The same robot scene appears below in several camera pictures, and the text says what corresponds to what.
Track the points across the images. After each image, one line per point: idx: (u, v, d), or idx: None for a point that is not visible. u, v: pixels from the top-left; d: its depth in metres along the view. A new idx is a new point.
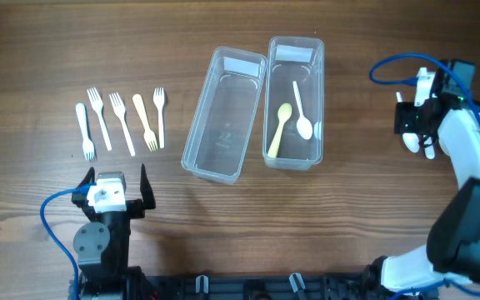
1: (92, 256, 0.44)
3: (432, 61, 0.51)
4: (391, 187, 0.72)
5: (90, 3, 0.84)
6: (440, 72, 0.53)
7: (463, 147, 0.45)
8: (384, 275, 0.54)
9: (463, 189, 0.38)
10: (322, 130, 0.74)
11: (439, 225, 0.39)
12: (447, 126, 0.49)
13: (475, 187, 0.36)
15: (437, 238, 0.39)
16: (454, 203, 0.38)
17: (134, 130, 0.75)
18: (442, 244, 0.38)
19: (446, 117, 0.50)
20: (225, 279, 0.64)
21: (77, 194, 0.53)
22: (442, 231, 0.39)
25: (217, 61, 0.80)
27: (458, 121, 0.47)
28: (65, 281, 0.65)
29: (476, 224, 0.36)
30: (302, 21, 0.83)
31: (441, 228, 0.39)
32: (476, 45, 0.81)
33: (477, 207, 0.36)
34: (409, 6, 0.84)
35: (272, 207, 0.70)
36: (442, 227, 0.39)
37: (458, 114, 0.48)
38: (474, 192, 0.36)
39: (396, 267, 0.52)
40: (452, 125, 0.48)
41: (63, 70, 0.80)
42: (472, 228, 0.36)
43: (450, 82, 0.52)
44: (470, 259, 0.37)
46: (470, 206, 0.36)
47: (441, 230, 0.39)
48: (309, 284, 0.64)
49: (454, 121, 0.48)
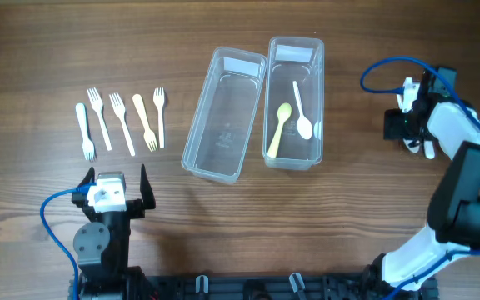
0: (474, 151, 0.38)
1: (92, 256, 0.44)
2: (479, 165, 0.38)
3: (422, 63, 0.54)
4: (391, 187, 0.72)
5: (90, 3, 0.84)
6: (426, 74, 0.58)
7: (453, 127, 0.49)
8: (384, 272, 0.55)
9: (458, 154, 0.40)
10: (322, 130, 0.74)
11: (439, 193, 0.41)
12: (435, 117, 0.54)
13: (467, 149, 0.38)
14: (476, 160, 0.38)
15: (439, 206, 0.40)
16: (451, 169, 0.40)
17: (134, 131, 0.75)
18: (442, 208, 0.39)
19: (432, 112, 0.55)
20: (225, 279, 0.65)
21: (77, 194, 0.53)
22: (442, 197, 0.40)
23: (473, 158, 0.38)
25: (217, 61, 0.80)
27: (444, 109, 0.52)
28: (65, 281, 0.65)
29: (472, 183, 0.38)
30: (302, 21, 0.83)
31: (441, 195, 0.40)
32: (476, 46, 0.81)
33: (471, 167, 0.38)
34: (410, 6, 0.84)
35: (272, 207, 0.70)
36: (442, 195, 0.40)
37: (443, 106, 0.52)
38: (467, 152, 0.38)
39: (396, 260, 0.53)
40: (440, 115, 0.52)
41: (63, 70, 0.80)
42: (469, 187, 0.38)
43: (435, 85, 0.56)
44: (470, 219, 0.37)
46: (464, 165, 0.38)
47: (441, 197, 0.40)
48: (309, 284, 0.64)
49: (440, 111, 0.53)
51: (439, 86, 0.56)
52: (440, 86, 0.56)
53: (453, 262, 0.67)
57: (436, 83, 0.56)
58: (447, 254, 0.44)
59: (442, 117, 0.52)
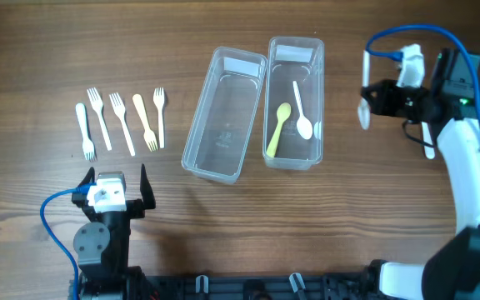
0: (478, 243, 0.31)
1: (92, 256, 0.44)
2: None
3: (452, 39, 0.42)
4: (391, 187, 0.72)
5: (90, 3, 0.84)
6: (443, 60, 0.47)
7: (463, 173, 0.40)
8: (384, 282, 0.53)
9: (460, 238, 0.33)
10: (322, 130, 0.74)
11: (435, 264, 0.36)
12: (443, 134, 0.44)
13: (471, 246, 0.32)
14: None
15: (433, 280, 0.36)
16: (451, 249, 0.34)
17: (134, 131, 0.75)
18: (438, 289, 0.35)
19: (446, 126, 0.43)
20: (225, 279, 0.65)
21: (77, 194, 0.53)
22: (437, 273, 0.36)
23: (476, 250, 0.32)
25: (217, 61, 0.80)
27: (459, 137, 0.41)
28: (65, 281, 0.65)
29: (472, 277, 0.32)
30: (302, 21, 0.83)
31: (437, 270, 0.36)
32: (476, 45, 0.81)
33: (472, 265, 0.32)
34: (409, 6, 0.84)
35: (272, 207, 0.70)
36: (437, 268, 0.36)
37: (459, 125, 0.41)
38: (471, 244, 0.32)
39: (392, 274, 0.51)
40: (452, 138, 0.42)
41: (63, 70, 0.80)
42: (467, 279, 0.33)
43: (452, 76, 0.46)
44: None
46: (463, 255, 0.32)
47: (436, 272, 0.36)
48: (309, 284, 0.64)
49: (452, 130, 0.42)
51: (457, 78, 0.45)
52: (458, 77, 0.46)
53: None
57: (453, 72, 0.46)
58: None
59: (457, 151, 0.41)
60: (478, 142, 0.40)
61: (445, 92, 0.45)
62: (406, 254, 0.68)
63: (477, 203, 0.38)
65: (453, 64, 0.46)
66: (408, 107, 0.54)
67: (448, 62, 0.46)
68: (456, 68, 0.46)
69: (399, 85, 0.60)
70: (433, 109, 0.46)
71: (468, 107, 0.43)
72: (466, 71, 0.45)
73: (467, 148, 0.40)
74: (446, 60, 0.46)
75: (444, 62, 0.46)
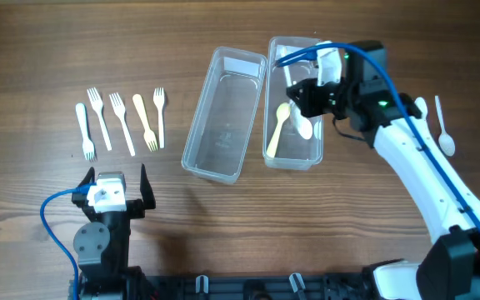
0: (456, 252, 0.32)
1: (92, 256, 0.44)
2: (467, 264, 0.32)
3: (357, 50, 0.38)
4: (391, 187, 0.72)
5: (90, 3, 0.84)
6: (351, 59, 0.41)
7: (414, 180, 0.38)
8: (381, 287, 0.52)
9: (438, 249, 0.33)
10: (322, 130, 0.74)
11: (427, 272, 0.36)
12: (377, 140, 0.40)
13: (451, 255, 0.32)
14: (462, 262, 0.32)
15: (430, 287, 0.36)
16: (435, 262, 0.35)
17: (134, 131, 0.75)
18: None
19: (377, 134, 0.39)
20: (225, 279, 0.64)
21: (77, 194, 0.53)
22: (432, 281, 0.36)
23: (457, 260, 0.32)
25: (217, 61, 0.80)
27: (393, 144, 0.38)
28: (65, 281, 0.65)
29: (463, 283, 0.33)
30: (302, 21, 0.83)
31: (430, 278, 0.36)
32: (475, 45, 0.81)
33: (459, 272, 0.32)
34: (409, 6, 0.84)
35: (272, 207, 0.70)
36: (429, 275, 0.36)
37: (387, 129, 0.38)
38: (450, 257, 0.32)
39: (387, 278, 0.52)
40: (386, 144, 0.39)
41: (63, 70, 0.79)
42: (462, 287, 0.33)
43: (363, 77, 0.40)
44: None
46: (452, 270, 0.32)
47: (431, 280, 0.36)
48: (309, 284, 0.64)
49: (382, 137, 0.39)
51: (368, 77, 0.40)
52: (371, 75, 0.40)
53: None
57: (362, 72, 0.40)
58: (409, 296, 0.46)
59: (398, 157, 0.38)
60: (414, 141, 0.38)
61: (362, 95, 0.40)
62: (407, 254, 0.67)
63: (437, 207, 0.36)
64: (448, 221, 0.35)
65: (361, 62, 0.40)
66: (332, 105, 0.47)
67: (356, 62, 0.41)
68: (362, 67, 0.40)
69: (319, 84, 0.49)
70: (357, 119, 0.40)
71: (389, 108, 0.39)
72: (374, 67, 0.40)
73: (407, 152, 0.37)
74: (353, 62, 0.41)
75: (353, 61, 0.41)
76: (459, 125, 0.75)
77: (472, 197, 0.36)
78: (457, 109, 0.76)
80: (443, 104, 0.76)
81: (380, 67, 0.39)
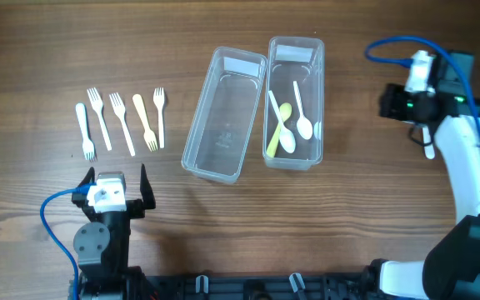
0: (477, 232, 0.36)
1: (92, 256, 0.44)
2: None
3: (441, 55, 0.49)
4: (391, 187, 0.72)
5: (90, 3, 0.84)
6: (437, 60, 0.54)
7: (461, 167, 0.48)
8: (384, 281, 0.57)
9: (463, 227, 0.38)
10: (322, 130, 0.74)
11: (442, 253, 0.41)
12: (442, 131, 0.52)
13: (472, 229, 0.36)
14: None
15: (441, 267, 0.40)
16: (452, 242, 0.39)
17: (134, 131, 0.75)
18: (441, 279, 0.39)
19: (442, 123, 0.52)
20: (226, 279, 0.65)
21: (77, 194, 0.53)
22: (444, 259, 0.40)
23: (477, 239, 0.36)
25: (217, 61, 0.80)
27: (457, 134, 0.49)
28: (65, 281, 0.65)
29: (472, 266, 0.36)
30: (302, 21, 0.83)
31: (444, 256, 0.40)
32: (476, 45, 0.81)
33: (474, 251, 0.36)
34: (409, 6, 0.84)
35: (272, 207, 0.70)
36: (444, 255, 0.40)
37: (456, 122, 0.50)
38: (471, 233, 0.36)
39: (393, 274, 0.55)
40: (450, 132, 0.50)
41: (63, 70, 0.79)
42: (467, 268, 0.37)
43: (447, 77, 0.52)
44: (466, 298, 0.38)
46: (467, 247, 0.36)
47: (443, 258, 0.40)
48: (309, 284, 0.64)
49: (452, 128, 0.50)
51: (451, 77, 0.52)
52: (453, 77, 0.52)
53: None
57: (446, 74, 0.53)
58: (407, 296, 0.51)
59: (458, 147, 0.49)
60: (475, 137, 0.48)
61: (440, 91, 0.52)
62: (406, 254, 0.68)
63: (477, 194, 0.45)
64: None
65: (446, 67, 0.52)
66: (407, 106, 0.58)
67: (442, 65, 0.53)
68: (447, 70, 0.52)
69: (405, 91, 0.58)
70: (427, 111, 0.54)
71: (464, 105, 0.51)
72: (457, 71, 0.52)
73: (467, 145, 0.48)
74: (439, 63, 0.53)
75: (440, 61, 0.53)
76: None
77: None
78: None
80: None
81: (461, 72, 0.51)
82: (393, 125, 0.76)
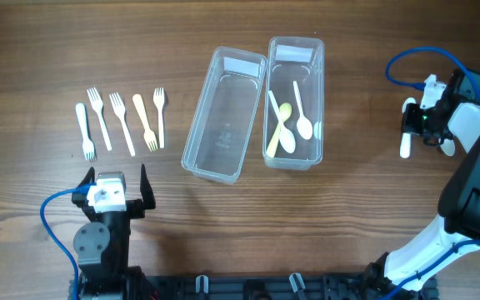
0: None
1: (92, 256, 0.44)
2: None
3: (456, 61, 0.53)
4: (391, 187, 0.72)
5: (90, 3, 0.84)
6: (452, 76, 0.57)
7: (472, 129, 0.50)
8: (387, 267, 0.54)
9: (475, 145, 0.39)
10: (322, 130, 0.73)
11: (452, 181, 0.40)
12: (457, 116, 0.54)
13: None
14: None
15: (451, 193, 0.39)
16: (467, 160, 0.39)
17: (135, 131, 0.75)
18: (452, 195, 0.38)
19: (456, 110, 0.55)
20: (225, 279, 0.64)
21: (77, 194, 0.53)
22: (455, 183, 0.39)
23: None
25: (217, 61, 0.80)
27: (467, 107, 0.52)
28: (65, 281, 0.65)
29: None
30: (302, 21, 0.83)
31: (454, 182, 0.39)
32: (477, 45, 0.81)
33: None
34: (409, 6, 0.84)
35: (272, 207, 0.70)
36: (455, 182, 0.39)
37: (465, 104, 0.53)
38: None
39: (399, 256, 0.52)
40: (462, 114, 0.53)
41: (62, 70, 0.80)
42: None
43: (462, 87, 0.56)
44: (477, 210, 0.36)
46: None
47: (453, 184, 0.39)
48: (309, 284, 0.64)
49: (466, 111, 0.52)
51: (465, 88, 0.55)
52: (466, 89, 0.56)
53: (452, 263, 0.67)
57: (462, 85, 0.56)
58: (417, 273, 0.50)
59: (467, 120, 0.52)
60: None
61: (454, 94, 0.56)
62: None
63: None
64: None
65: (462, 78, 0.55)
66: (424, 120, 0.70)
67: (457, 77, 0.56)
68: (465, 82, 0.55)
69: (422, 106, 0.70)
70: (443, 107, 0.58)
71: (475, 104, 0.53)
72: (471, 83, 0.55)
73: (476, 112, 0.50)
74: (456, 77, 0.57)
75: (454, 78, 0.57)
76: None
77: None
78: None
80: None
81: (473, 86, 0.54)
82: (393, 125, 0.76)
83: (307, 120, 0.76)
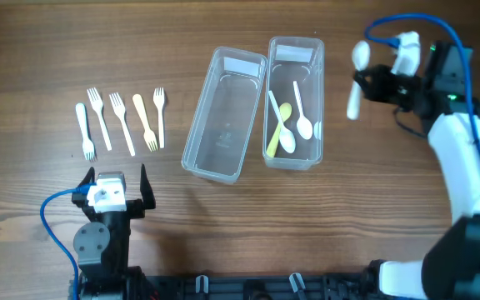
0: (473, 229, 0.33)
1: (92, 256, 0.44)
2: None
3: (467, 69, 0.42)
4: (391, 187, 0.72)
5: (90, 3, 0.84)
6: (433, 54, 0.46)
7: (453, 162, 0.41)
8: (383, 282, 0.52)
9: (459, 225, 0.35)
10: (322, 130, 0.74)
11: (438, 257, 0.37)
12: (437, 130, 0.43)
13: (468, 227, 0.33)
14: (477, 240, 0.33)
15: (437, 272, 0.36)
16: (448, 242, 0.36)
17: (135, 131, 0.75)
18: (440, 281, 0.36)
19: (436, 120, 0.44)
20: (226, 279, 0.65)
21: (77, 194, 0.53)
22: (441, 264, 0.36)
23: (474, 238, 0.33)
25: (217, 61, 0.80)
27: (450, 132, 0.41)
28: (65, 281, 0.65)
29: (472, 266, 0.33)
30: (302, 21, 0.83)
31: (439, 260, 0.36)
32: (477, 45, 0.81)
33: (470, 249, 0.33)
34: (409, 6, 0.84)
35: (272, 207, 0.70)
36: (440, 259, 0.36)
37: (447, 119, 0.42)
38: (467, 233, 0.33)
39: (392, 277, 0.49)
40: (442, 132, 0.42)
41: (62, 70, 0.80)
42: (469, 267, 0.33)
43: (444, 71, 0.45)
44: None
46: (466, 247, 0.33)
47: (439, 263, 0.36)
48: (309, 284, 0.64)
49: (442, 125, 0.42)
51: (449, 73, 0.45)
52: (450, 71, 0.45)
53: None
57: (444, 68, 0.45)
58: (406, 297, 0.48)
59: (450, 147, 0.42)
60: (469, 134, 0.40)
61: (437, 88, 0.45)
62: (406, 254, 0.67)
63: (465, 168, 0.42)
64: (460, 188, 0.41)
65: (446, 55, 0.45)
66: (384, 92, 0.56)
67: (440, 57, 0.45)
68: (447, 62, 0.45)
69: (393, 72, 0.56)
70: (423, 106, 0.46)
71: (457, 102, 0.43)
72: (459, 63, 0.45)
73: (459, 142, 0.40)
74: (438, 54, 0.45)
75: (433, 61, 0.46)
76: None
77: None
78: None
80: None
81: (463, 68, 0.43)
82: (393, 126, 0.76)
83: (307, 120, 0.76)
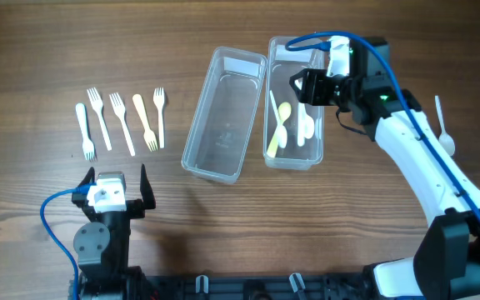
0: (452, 231, 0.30)
1: (92, 256, 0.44)
2: (462, 244, 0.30)
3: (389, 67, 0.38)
4: (391, 187, 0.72)
5: (90, 3, 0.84)
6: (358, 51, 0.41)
7: (406, 160, 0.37)
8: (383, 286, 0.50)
9: (432, 230, 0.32)
10: (322, 130, 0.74)
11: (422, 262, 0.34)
12: (380, 131, 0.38)
13: (445, 231, 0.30)
14: (458, 240, 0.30)
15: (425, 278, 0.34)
16: (428, 245, 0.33)
17: (135, 131, 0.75)
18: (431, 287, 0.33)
19: (377, 127, 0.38)
20: (226, 279, 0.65)
21: (77, 194, 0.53)
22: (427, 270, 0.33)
23: (454, 242, 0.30)
25: (217, 61, 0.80)
27: (392, 134, 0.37)
28: (65, 281, 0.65)
29: (459, 265, 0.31)
30: (302, 21, 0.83)
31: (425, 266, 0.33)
32: (476, 46, 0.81)
33: (452, 252, 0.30)
34: (409, 6, 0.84)
35: (271, 207, 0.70)
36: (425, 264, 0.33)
37: (386, 121, 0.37)
38: (447, 237, 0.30)
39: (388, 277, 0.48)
40: (385, 135, 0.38)
41: (62, 70, 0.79)
42: (457, 267, 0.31)
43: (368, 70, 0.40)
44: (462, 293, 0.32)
46: (447, 252, 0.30)
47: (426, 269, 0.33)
48: (309, 284, 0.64)
49: (382, 129, 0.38)
51: (374, 71, 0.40)
52: (374, 70, 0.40)
53: None
57: (367, 67, 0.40)
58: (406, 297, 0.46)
59: (397, 147, 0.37)
60: (412, 131, 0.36)
61: (365, 90, 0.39)
62: (406, 254, 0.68)
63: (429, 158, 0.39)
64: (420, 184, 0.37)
65: (365, 53, 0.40)
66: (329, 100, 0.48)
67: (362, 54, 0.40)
68: (368, 60, 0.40)
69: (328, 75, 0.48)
70: (358, 114, 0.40)
71: (391, 102, 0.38)
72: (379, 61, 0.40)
73: (405, 142, 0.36)
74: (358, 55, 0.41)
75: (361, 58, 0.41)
76: (458, 126, 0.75)
77: (469, 184, 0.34)
78: (456, 109, 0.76)
80: (442, 103, 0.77)
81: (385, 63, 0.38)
82: None
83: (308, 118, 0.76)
